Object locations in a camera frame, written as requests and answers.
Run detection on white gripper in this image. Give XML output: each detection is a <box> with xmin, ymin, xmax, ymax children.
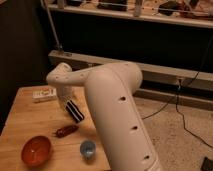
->
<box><xmin>58</xmin><ymin>86</ymin><xmax>74</xmax><ymax>108</ymax></box>

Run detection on black striped eraser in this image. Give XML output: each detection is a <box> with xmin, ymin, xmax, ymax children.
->
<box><xmin>65</xmin><ymin>100</ymin><xmax>84</xmax><ymax>123</ymax></box>

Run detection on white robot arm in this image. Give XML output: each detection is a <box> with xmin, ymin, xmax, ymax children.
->
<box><xmin>46</xmin><ymin>62</ymin><xmax>163</xmax><ymax>171</ymax></box>

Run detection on blue ceramic cup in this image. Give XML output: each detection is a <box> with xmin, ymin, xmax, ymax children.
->
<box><xmin>80</xmin><ymin>140</ymin><xmax>96</xmax><ymax>159</ymax></box>

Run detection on white rectangular box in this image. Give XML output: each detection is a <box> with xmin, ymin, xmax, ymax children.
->
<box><xmin>32</xmin><ymin>88</ymin><xmax>57</xmax><ymax>103</ymax></box>

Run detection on brown wrapped candy bar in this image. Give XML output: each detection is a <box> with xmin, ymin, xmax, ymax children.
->
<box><xmin>52</xmin><ymin>125</ymin><xmax>78</xmax><ymax>138</ymax></box>

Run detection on orange bowl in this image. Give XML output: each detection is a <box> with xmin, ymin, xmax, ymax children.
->
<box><xmin>21</xmin><ymin>136</ymin><xmax>52</xmax><ymax>167</ymax></box>

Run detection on metal lamp pole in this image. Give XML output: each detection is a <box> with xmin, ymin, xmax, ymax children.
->
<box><xmin>43</xmin><ymin>0</ymin><xmax>63</xmax><ymax>52</ymax></box>

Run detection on white shelf board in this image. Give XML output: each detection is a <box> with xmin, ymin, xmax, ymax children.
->
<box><xmin>48</xmin><ymin>4</ymin><xmax>213</xmax><ymax>29</ymax></box>

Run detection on black box on floor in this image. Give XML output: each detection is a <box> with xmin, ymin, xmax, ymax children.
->
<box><xmin>201</xmin><ymin>157</ymin><xmax>213</xmax><ymax>171</ymax></box>

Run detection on black power cable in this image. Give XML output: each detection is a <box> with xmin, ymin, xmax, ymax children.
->
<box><xmin>141</xmin><ymin>33</ymin><xmax>213</xmax><ymax>149</ymax></box>

